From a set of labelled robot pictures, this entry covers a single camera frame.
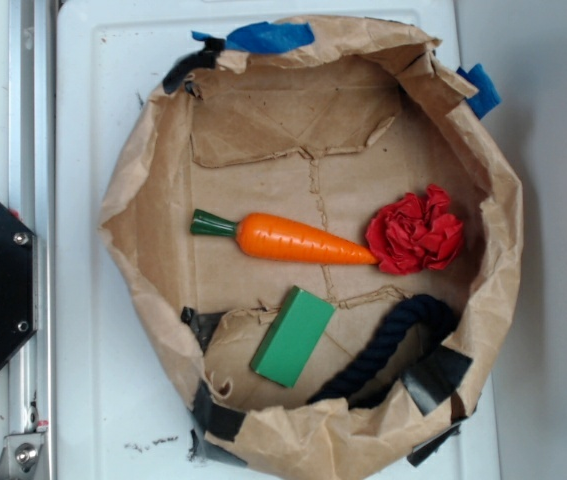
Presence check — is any aluminium frame rail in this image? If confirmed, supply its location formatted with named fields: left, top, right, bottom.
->
left=8, top=1, right=60, bottom=479

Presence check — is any blue tape strip right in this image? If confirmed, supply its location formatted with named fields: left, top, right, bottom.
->
left=456, top=63, right=502, bottom=120

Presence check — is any red crumpled paper flower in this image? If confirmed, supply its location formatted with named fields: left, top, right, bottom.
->
left=365, top=184, right=464, bottom=275

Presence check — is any white plastic board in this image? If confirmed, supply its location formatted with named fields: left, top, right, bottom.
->
left=54, top=0, right=502, bottom=480

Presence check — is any blue tape strip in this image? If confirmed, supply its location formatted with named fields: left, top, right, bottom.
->
left=456, top=63, right=502, bottom=120
left=192, top=22, right=315, bottom=54

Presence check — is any blue tape strip top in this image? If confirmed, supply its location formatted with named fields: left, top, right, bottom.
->
left=192, top=22, right=315, bottom=54

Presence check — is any orange toy carrot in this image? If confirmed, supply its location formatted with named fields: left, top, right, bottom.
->
left=190, top=209, right=378, bottom=265

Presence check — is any brown paper bag tray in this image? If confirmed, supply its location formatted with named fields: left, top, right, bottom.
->
left=99, top=16, right=523, bottom=479

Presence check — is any metal corner bracket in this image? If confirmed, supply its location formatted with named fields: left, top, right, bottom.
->
left=0, top=432, right=47, bottom=480

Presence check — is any green rectangular block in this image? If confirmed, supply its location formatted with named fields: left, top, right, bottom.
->
left=250, top=286, right=335, bottom=388

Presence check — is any dark navy rope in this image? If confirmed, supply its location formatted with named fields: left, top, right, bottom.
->
left=306, top=293, right=458, bottom=410

